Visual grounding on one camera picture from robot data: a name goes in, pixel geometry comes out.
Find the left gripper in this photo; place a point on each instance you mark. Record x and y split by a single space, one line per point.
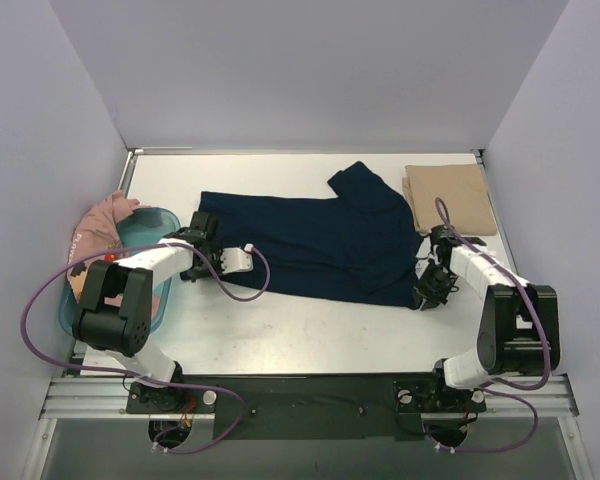
198 265

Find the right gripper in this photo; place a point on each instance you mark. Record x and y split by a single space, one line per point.
431 288

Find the navy blue t-shirt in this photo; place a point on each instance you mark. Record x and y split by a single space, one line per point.
359 246

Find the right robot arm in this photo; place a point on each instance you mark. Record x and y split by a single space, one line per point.
517 342

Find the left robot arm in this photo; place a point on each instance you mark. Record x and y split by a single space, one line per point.
114 313

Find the teal plastic basket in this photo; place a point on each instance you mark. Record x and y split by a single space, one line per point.
146 226

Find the folded tan t-shirt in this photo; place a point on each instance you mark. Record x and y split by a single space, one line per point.
462 188

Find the pink graphic t-shirt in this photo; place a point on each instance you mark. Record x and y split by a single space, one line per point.
97 231

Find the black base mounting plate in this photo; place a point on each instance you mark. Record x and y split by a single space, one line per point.
317 407

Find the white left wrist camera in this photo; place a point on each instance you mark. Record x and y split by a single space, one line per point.
237 259

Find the aluminium front rail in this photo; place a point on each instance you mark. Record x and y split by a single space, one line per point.
106 398

